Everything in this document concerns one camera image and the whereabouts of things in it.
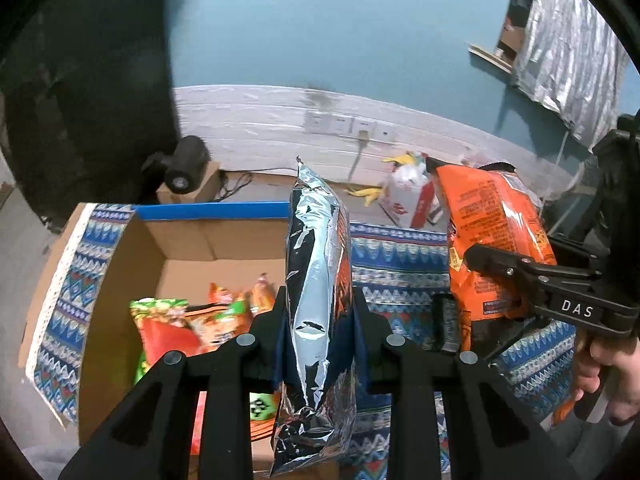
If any black cable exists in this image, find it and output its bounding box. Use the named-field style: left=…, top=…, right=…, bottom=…
left=219, top=171, right=257, bottom=204

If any black cylindrical device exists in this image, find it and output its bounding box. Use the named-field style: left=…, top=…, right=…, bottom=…
left=141, top=135, right=211, bottom=196

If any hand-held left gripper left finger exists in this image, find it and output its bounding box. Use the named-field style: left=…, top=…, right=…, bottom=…
left=59, top=284, right=289, bottom=480

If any orange and black snack bag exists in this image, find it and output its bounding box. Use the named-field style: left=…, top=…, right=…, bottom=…
left=425, top=156, right=559, bottom=357

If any grey plug cable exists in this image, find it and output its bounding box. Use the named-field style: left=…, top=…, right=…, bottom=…
left=347, top=132, right=369, bottom=184

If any orange snack bag green label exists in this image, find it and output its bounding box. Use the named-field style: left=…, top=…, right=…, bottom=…
left=185, top=282, right=282, bottom=443

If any blue patterned blanket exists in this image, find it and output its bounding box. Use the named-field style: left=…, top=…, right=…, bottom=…
left=25, top=203, right=583, bottom=480

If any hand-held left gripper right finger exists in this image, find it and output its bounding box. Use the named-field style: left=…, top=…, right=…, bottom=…
left=351, top=287, right=582, bottom=480

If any small cardboard box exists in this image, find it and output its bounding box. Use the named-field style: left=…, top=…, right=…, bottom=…
left=156, top=161, right=223, bottom=205

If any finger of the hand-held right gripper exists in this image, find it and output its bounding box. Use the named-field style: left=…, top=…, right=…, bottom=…
left=431, top=294, right=552, bottom=367
left=464, top=241, right=640, bottom=337

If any blue-sided cardboard box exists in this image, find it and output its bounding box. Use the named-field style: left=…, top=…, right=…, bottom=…
left=19, top=201, right=342, bottom=480

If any silver foil curtain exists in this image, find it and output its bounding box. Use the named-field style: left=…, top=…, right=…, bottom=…
left=509, top=0, right=632, bottom=150

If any black and silver snack bag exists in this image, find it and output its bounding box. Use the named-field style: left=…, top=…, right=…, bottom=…
left=269, top=156, right=359, bottom=478

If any wooden ledge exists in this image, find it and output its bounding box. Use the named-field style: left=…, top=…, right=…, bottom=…
left=467, top=41, right=514, bottom=74

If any orange fries snack bag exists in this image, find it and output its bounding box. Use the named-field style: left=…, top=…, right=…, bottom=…
left=251, top=272, right=276, bottom=314

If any person's right hand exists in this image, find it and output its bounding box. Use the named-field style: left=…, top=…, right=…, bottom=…
left=572, top=332, right=640, bottom=428

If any red and white bag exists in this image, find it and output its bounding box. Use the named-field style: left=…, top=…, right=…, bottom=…
left=377, top=152, right=444, bottom=229

